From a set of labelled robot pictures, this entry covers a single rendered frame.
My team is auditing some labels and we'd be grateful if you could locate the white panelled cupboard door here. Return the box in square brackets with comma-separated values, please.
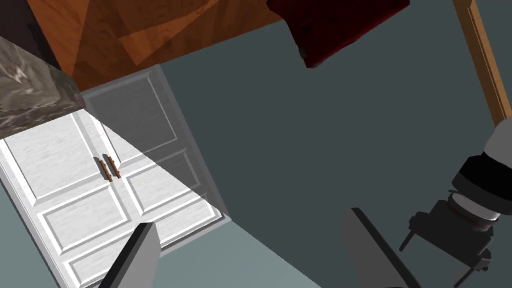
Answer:
[79, 71, 224, 258]
[0, 108, 152, 288]

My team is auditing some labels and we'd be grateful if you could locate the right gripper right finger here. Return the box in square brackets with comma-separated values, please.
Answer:
[342, 207, 423, 288]

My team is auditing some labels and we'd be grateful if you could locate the brown bar handle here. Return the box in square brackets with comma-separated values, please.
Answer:
[98, 159, 114, 183]
[106, 155, 122, 180]

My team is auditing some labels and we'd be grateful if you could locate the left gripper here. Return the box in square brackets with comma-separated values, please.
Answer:
[399, 199, 497, 288]

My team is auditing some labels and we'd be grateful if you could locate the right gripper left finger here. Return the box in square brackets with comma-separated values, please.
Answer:
[97, 221, 162, 288]

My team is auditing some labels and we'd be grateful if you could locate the white cupboard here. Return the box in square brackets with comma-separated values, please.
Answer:
[0, 63, 232, 288]

